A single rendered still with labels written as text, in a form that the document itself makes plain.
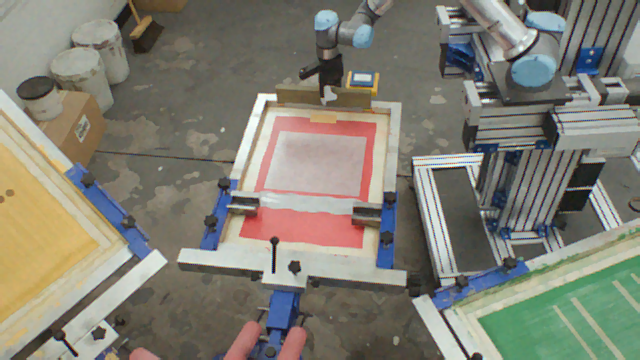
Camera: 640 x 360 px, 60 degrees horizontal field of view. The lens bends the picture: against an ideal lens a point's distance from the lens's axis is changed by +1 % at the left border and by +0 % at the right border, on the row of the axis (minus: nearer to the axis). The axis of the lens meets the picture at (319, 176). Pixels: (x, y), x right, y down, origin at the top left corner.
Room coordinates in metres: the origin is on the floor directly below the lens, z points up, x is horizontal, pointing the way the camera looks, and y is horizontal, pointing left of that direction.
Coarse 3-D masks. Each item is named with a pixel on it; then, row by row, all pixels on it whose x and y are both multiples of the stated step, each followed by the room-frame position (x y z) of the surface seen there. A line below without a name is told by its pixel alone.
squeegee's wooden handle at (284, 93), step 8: (280, 88) 1.62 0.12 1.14; (288, 88) 1.62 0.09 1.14; (296, 88) 1.62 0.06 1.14; (304, 88) 1.61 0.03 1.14; (312, 88) 1.61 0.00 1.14; (336, 88) 1.60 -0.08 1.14; (344, 88) 1.60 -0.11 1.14; (280, 96) 1.62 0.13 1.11; (288, 96) 1.62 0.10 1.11; (296, 96) 1.61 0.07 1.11; (304, 96) 1.61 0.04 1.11; (312, 96) 1.60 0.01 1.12; (336, 96) 1.58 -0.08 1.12; (344, 96) 1.58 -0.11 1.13; (352, 96) 1.57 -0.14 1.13; (360, 96) 1.56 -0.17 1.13; (368, 96) 1.56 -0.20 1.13; (328, 104) 1.59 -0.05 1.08; (336, 104) 1.58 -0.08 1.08; (344, 104) 1.58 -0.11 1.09; (352, 104) 1.57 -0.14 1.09; (360, 104) 1.57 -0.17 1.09; (368, 104) 1.56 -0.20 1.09
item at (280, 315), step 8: (272, 296) 0.81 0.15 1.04; (280, 296) 0.81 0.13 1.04; (288, 296) 0.81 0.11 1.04; (296, 296) 0.83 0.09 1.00; (272, 304) 0.79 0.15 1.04; (280, 304) 0.79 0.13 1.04; (288, 304) 0.78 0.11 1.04; (272, 312) 0.76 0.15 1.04; (280, 312) 0.76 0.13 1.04; (288, 312) 0.76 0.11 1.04; (272, 320) 0.74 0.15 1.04; (280, 320) 0.74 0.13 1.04; (288, 320) 0.74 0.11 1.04; (272, 328) 0.72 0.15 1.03; (280, 328) 0.71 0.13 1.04; (288, 328) 0.72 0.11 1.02
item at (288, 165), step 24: (288, 120) 1.66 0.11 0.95; (288, 144) 1.52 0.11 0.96; (312, 144) 1.51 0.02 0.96; (264, 168) 1.40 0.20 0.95; (288, 168) 1.39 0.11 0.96; (312, 168) 1.38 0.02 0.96; (288, 192) 1.28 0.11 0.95; (264, 216) 1.17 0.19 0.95; (288, 216) 1.17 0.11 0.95; (264, 240) 1.07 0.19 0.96; (288, 240) 1.07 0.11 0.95
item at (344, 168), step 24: (336, 120) 1.64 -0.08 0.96; (336, 144) 1.50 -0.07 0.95; (360, 144) 1.49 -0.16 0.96; (336, 168) 1.38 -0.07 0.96; (360, 168) 1.37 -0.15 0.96; (312, 192) 1.27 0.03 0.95; (336, 192) 1.26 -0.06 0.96; (360, 192) 1.25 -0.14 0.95; (312, 216) 1.16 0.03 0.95; (336, 216) 1.16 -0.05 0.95; (312, 240) 1.06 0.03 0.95; (336, 240) 1.06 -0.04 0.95; (360, 240) 1.05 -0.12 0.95
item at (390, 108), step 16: (272, 96) 1.77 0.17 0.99; (256, 112) 1.68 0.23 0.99; (368, 112) 1.67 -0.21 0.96; (384, 112) 1.66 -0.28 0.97; (400, 112) 1.62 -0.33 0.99; (256, 128) 1.58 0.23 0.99; (240, 160) 1.41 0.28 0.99; (240, 176) 1.34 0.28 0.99; (288, 256) 0.98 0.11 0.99; (304, 256) 0.98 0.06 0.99; (320, 256) 0.97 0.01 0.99; (336, 256) 0.97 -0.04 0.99; (352, 256) 0.97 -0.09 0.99
